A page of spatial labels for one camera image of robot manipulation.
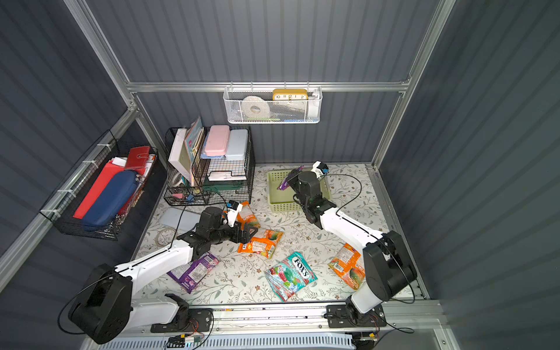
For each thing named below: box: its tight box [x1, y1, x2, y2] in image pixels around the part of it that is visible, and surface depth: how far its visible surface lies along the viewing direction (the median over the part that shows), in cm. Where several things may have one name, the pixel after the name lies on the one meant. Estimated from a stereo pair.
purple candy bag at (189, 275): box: [166, 252, 220, 294], surface depth 84 cm
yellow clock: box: [272, 88, 309, 101], surface depth 90 cm
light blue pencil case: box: [224, 129, 249, 160], surface depth 98 cm
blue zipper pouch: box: [81, 169, 138, 232], surface depth 70 cm
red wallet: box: [124, 145, 151, 175], surface depth 80 cm
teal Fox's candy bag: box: [263, 251, 318, 303], surface depth 82 cm
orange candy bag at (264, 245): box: [236, 229, 285, 259], surface depth 91 cm
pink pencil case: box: [204, 124, 231, 157], surface depth 99 cm
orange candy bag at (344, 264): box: [328, 242, 366, 291], surface depth 85 cm
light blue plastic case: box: [159, 207, 201, 232], surface depth 102 cm
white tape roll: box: [241, 95, 270, 119], surface depth 86 cm
